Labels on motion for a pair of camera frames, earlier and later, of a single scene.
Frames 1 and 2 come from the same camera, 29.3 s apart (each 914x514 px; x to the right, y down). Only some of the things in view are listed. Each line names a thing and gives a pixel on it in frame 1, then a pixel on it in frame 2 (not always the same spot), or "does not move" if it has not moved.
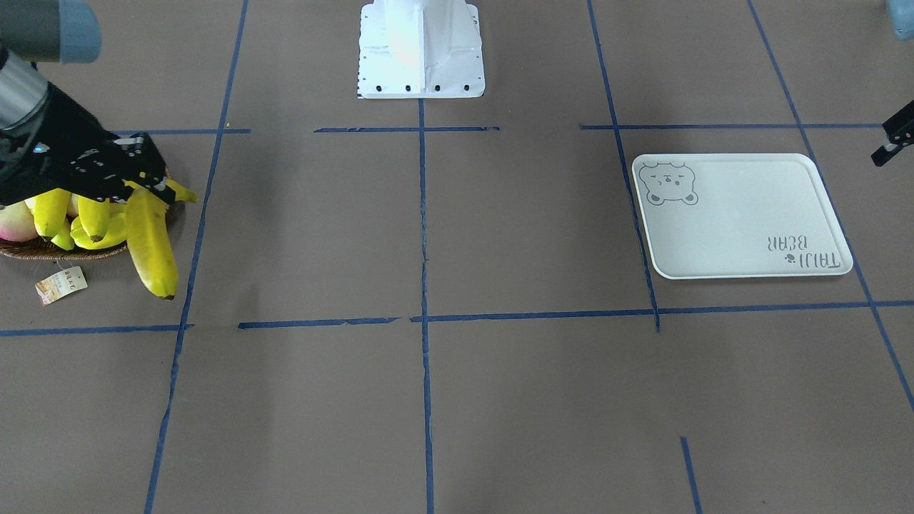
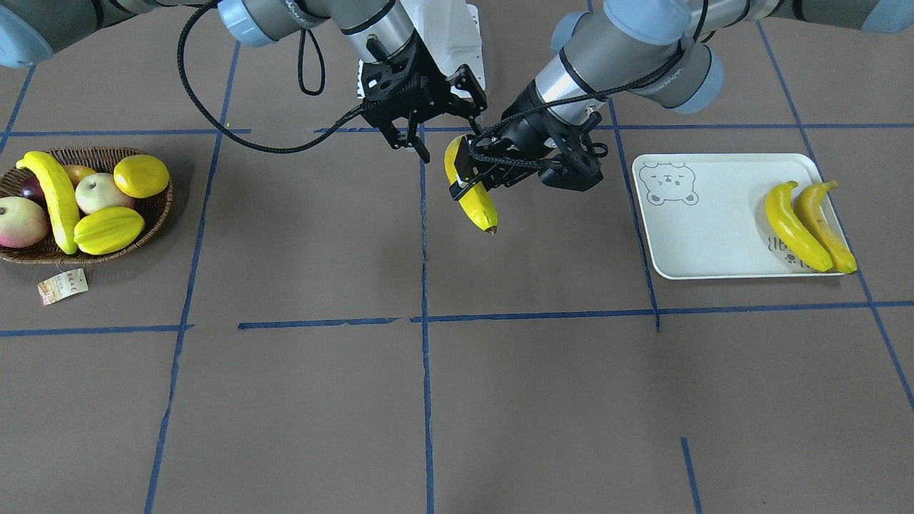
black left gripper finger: [899, 131] -> [565, 156]
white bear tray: [738, 215] does not move
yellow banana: [50, 210] -> [778, 203]
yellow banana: [116, 233] -> [61, 198]
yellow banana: [150, 240] -> [808, 203]
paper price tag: [61, 285] does not move
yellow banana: [95, 216] -> [478, 203]
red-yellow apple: [17, 223] does not move
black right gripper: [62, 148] -> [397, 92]
